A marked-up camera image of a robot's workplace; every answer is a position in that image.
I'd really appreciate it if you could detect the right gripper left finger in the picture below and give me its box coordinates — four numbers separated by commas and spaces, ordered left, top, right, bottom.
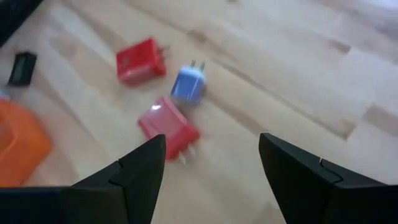
0, 134, 166, 224

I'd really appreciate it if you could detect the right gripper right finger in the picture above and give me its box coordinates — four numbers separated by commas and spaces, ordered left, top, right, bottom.
259, 133, 398, 224

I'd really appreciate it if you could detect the orange plastic basket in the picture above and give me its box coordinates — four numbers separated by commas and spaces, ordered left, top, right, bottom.
0, 98, 53, 187

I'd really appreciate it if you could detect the large red wall charger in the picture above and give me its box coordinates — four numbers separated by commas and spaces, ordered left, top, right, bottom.
116, 36, 171, 87
137, 95, 201, 166

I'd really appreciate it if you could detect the blue USB wall charger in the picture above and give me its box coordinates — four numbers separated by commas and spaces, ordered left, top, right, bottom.
170, 60, 207, 106

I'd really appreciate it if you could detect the black digital clock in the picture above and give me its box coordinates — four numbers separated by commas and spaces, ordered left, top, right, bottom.
7, 50, 38, 87

